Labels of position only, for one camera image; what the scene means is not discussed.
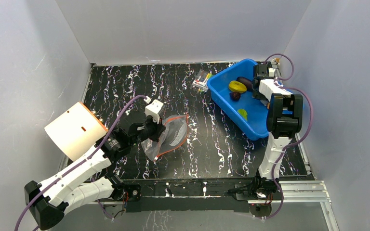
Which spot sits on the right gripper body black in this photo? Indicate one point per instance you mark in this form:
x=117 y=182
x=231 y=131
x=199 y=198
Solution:
x=258 y=82

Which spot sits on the small clear marker box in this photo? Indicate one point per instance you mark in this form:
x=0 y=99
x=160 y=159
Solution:
x=200 y=82

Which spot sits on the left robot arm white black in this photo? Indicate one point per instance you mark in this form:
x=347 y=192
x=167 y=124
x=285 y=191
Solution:
x=50 y=200

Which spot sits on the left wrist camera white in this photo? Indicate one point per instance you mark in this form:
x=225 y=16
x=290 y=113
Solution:
x=155 y=110

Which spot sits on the white paper towel roll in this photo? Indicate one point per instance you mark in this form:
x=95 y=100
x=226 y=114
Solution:
x=75 y=131

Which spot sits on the green toy leaf vegetable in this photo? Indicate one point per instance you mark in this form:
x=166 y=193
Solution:
x=243 y=113

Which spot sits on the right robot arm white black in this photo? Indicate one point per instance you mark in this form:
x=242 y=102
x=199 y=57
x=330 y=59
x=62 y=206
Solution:
x=284 y=120

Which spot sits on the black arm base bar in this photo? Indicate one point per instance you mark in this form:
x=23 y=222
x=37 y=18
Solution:
x=192 y=194

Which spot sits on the black marbled table mat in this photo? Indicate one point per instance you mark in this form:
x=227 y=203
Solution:
x=215 y=146

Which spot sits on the purple toy eggplant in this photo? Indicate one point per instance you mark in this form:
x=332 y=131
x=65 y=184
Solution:
x=246 y=82

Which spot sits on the clear zip bag orange zipper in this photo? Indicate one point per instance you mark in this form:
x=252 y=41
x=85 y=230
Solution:
x=174 y=136

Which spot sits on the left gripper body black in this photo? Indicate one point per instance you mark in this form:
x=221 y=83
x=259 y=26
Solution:
x=151 y=131

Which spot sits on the dark red toy plum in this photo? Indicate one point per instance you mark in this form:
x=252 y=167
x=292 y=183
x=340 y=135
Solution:
x=235 y=96

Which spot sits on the blue plastic bin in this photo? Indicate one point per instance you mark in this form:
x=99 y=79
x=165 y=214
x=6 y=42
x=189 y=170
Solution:
x=255 y=127

